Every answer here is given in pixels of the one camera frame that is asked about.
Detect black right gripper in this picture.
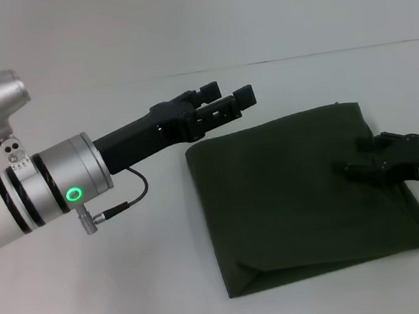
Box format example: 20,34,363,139
329,127,419,200

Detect dark green t-shirt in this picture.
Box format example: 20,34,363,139
181,93,419,303

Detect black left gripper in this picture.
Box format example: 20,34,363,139
87,76,264,178

